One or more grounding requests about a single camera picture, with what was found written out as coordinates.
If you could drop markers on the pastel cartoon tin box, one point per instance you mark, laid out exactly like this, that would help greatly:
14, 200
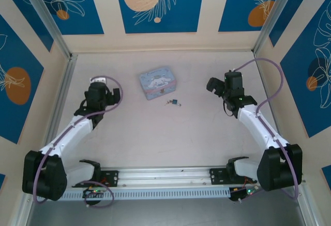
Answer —
157, 82

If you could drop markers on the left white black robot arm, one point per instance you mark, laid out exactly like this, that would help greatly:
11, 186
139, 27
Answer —
69, 135

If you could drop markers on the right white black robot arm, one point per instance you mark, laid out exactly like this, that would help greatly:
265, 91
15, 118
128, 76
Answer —
261, 130

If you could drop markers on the small circuit board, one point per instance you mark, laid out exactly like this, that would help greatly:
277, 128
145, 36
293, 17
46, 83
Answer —
91, 192
240, 193

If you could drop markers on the grey metal panel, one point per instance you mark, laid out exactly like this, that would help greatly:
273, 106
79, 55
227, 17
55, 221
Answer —
168, 213

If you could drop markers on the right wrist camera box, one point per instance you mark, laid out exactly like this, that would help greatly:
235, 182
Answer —
233, 69

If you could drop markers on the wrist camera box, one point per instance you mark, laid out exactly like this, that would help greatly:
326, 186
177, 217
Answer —
98, 80
233, 69

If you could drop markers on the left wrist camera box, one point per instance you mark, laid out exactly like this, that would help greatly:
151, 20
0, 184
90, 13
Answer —
98, 80

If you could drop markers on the aluminium side rail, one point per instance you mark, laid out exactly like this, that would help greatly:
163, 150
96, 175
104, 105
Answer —
64, 81

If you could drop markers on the aluminium frame post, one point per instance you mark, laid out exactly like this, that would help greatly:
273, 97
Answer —
46, 16
275, 16

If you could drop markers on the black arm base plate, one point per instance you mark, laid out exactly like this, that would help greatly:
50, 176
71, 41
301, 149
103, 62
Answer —
111, 179
218, 176

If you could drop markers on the aluminium mounting rail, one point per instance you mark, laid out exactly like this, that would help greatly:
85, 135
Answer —
160, 177

